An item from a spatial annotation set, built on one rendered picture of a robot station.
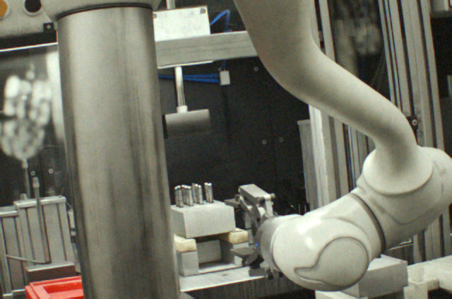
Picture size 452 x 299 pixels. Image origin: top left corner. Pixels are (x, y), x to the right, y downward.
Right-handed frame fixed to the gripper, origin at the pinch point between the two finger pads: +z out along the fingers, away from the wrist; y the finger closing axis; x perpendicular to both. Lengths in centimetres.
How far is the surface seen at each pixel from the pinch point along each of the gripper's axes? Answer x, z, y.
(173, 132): 3.8, 20.7, 16.1
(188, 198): 2.1, 21.6, 3.4
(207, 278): 4.3, 8.5, -9.9
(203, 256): 0.8, 21.2, -8.2
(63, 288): 32.0, -2.9, -5.1
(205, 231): 1.7, 14.5, -2.1
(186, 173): -4.8, 45.8, 5.7
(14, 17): 34, 2, 39
